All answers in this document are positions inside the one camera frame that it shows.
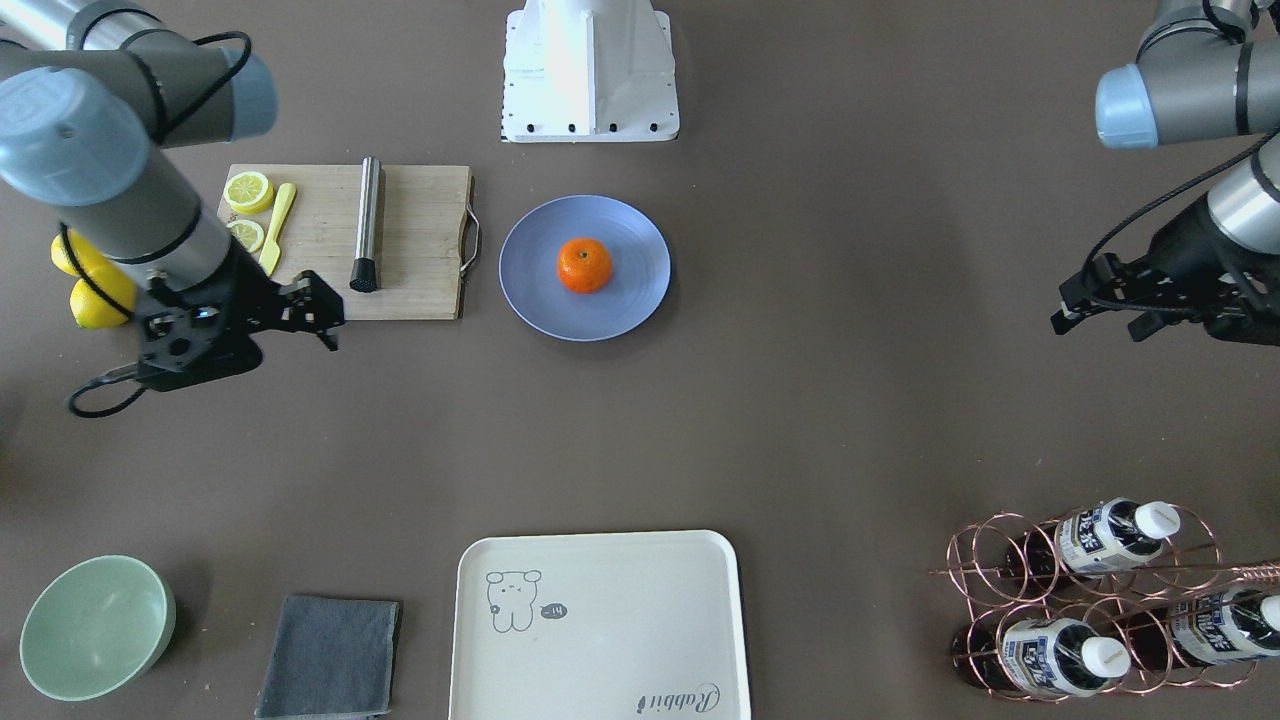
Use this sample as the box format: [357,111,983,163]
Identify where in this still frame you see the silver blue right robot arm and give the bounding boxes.
[1,1,346,392]

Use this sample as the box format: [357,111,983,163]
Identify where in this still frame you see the yellow plastic knife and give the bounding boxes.
[259,182,297,277]

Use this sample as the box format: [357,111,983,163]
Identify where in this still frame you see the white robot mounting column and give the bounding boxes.
[500,1,681,143]

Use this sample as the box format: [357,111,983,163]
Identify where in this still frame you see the blue plate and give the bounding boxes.
[498,195,672,342]

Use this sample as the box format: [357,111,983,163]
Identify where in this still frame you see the dark tea bottle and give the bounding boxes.
[951,618,1132,701]
[1004,497,1181,589]
[1120,587,1279,671]

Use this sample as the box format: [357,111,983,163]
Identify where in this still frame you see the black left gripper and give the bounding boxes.
[1050,195,1279,347]

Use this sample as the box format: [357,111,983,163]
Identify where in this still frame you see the wooden cutting board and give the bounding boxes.
[227,164,475,322]

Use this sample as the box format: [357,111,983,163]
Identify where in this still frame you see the copper wire bottle rack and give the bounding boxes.
[938,509,1279,705]

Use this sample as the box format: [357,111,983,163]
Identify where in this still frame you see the grey folded cloth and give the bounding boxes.
[253,594,401,719]

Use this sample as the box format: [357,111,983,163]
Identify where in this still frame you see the yellow lemon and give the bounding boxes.
[69,273,137,329]
[50,229,113,275]

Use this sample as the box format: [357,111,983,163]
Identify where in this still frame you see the steel muddler black tip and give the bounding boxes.
[349,156,381,293]

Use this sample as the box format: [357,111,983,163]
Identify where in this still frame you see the orange tangerine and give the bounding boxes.
[556,237,614,293]

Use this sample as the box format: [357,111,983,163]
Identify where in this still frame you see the lemon slice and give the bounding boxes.
[221,170,276,215]
[227,219,266,254]

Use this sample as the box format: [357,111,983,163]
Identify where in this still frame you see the green bowl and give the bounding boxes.
[19,555,177,702]

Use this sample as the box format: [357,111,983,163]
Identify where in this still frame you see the beige rabbit tray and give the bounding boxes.
[449,529,753,719]

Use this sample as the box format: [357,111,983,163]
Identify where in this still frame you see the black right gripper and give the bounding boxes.
[134,245,346,392]

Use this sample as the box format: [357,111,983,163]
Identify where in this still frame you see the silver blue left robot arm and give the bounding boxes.
[1051,1,1279,346]

